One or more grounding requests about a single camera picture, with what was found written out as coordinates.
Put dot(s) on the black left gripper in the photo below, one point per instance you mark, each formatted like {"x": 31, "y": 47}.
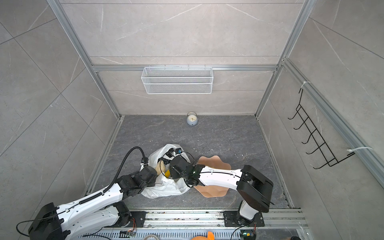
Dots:
{"x": 153, "y": 183}

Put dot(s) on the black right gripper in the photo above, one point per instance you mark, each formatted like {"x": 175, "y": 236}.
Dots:
{"x": 173, "y": 173}

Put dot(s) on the yellow fake fruit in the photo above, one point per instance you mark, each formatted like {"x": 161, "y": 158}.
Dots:
{"x": 167, "y": 174}

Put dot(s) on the white plastic bag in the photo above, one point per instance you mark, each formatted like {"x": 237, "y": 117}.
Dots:
{"x": 165, "y": 187}

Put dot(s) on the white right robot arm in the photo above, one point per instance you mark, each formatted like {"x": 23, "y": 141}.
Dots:
{"x": 255, "y": 188}

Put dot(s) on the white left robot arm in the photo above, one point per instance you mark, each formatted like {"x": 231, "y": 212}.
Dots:
{"x": 105, "y": 208}

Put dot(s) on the beige fake fruit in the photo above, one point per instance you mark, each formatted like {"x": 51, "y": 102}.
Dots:
{"x": 160, "y": 168}

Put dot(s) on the pink wavy plastic bowl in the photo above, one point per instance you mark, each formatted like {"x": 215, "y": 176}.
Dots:
{"x": 213, "y": 184}

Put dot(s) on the light blue alarm clock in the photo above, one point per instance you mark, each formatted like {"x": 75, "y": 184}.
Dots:
{"x": 192, "y": 119}

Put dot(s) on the orange object at bottom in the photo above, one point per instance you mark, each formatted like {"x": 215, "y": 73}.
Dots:
{"x": 207, "y": 236}

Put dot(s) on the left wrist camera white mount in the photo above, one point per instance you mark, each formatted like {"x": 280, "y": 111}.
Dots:
{"x": 144, "y": 162}

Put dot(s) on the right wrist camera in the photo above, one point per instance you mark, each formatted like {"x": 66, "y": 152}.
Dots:
{"x": 173, "y": 152}

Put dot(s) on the white wire mesh basket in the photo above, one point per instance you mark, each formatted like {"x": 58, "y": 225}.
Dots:
{"x": 178, "y": 80}

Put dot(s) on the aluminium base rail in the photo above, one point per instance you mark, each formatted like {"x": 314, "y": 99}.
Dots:
{"x": 277, "y": 224}

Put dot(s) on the black wire hook rack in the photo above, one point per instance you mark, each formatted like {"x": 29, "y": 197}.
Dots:
{"x": 315, "y": 136}

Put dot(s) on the aluminium frame rail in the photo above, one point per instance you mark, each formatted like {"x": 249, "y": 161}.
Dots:
{"x": 73, "y": 37}

